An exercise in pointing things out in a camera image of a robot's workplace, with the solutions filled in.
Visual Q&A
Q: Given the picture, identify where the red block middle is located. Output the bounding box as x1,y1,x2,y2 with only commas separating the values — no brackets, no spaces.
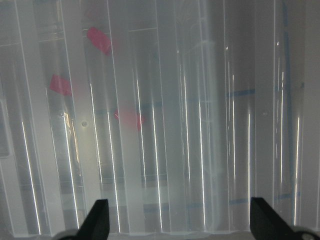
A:
86,27,112,55

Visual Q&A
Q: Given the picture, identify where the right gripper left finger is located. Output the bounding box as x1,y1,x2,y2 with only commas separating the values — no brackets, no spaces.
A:
74,199,110,240

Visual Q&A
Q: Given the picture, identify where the red block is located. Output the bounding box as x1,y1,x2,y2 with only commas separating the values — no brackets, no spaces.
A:
49,74,72,96
113,109,146,132
86,27,112,55

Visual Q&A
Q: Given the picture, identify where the clear plastic box lid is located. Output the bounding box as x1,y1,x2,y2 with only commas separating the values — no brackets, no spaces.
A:
0,0,320,240

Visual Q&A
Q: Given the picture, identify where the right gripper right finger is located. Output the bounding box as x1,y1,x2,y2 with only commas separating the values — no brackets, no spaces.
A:
250,197,296,240

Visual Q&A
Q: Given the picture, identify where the red block upper centre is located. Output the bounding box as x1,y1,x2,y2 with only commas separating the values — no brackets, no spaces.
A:
113,109,146,132

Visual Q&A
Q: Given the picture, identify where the red block front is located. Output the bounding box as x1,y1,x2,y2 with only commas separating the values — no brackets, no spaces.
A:
49,74,72,96

